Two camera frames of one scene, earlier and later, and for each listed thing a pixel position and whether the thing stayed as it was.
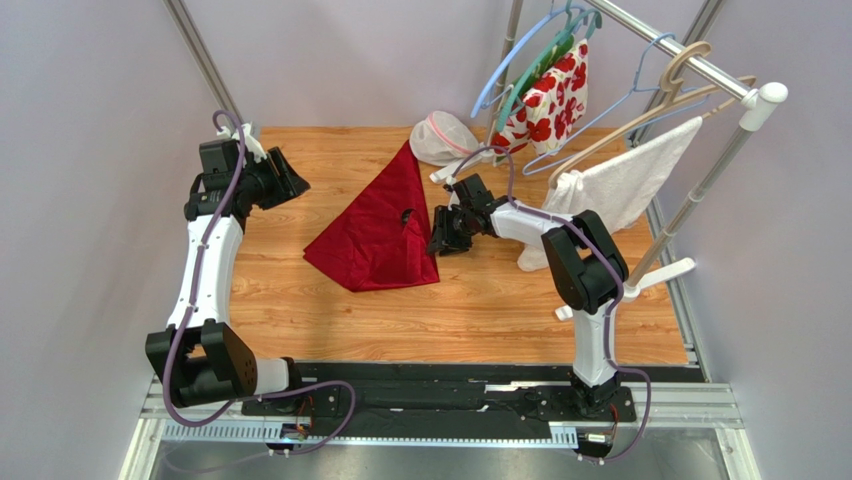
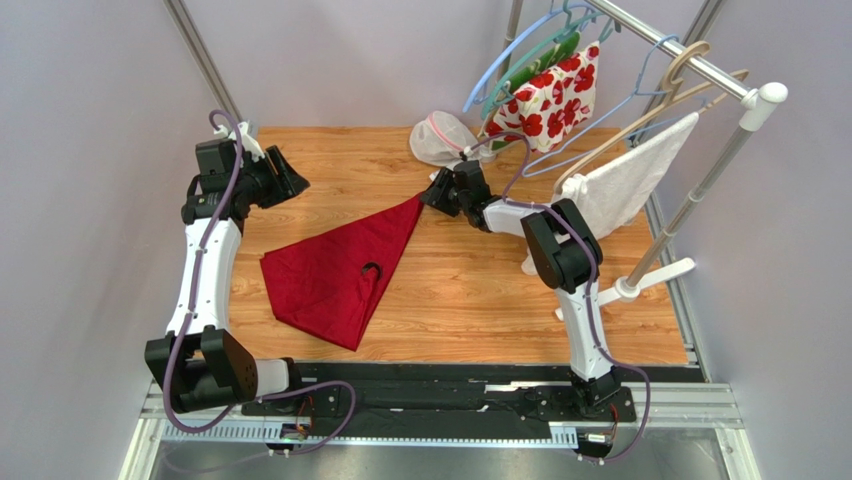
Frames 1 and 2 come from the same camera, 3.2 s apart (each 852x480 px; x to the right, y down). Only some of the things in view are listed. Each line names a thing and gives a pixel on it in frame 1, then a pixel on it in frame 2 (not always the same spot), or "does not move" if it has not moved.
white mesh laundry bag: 441,139 does not move
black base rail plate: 460,401 does not move
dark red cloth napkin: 380,238 to 316,284
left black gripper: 291,184 does not move
